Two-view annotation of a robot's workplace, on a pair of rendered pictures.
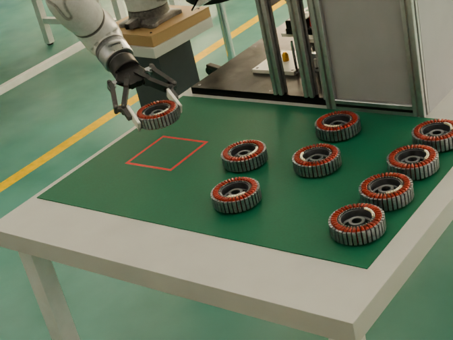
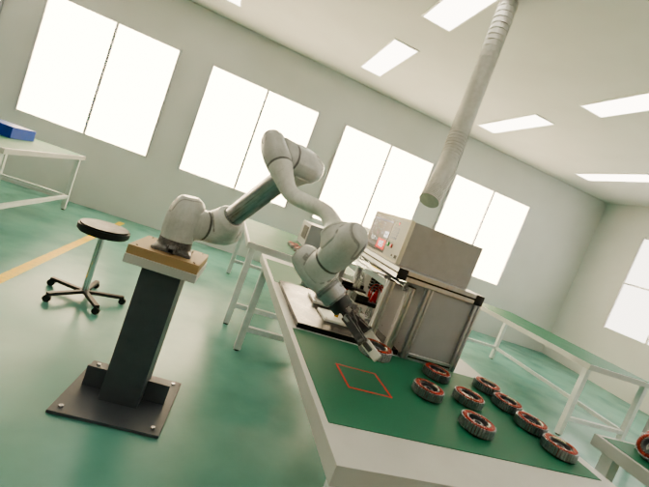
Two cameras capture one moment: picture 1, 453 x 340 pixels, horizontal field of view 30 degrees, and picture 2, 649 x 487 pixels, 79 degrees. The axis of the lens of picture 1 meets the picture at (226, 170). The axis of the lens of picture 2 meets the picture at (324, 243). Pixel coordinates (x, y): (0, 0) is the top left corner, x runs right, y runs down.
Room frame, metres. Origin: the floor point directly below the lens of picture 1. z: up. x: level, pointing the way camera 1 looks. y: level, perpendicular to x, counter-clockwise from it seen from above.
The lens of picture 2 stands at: (1.58, 1.35, 1.24)
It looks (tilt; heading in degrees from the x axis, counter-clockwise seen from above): 5 degrees down; 302
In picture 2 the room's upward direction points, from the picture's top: 21 degrees clockwise
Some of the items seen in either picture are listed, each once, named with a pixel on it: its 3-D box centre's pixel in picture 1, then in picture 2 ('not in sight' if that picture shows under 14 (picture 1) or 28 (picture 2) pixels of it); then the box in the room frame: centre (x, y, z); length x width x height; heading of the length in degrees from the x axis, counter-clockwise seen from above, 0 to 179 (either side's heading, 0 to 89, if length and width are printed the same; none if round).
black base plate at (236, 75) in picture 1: (311, 52); (330, 312); (2.47, -0.34, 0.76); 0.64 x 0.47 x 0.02; 138
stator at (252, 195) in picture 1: (236, 194); (476, 424); (1.66, -0.01, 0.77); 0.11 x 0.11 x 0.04
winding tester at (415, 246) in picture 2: not in sight; (418, 246); (2.25, -0.56, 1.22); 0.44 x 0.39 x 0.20; 138
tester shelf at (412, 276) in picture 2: not in sight; (408, 269); (2.26, -0.57, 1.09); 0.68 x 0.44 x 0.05; 138
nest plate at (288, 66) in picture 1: (286, 62); (335, 317); (2.39, -0.25, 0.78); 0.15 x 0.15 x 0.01; 48
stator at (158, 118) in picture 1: (158, 115); (375, 350); (2.01, 0.14, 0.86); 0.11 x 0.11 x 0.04
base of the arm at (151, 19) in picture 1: (145, 14); (174, 245); (3.12, 0.16, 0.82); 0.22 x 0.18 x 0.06; 138
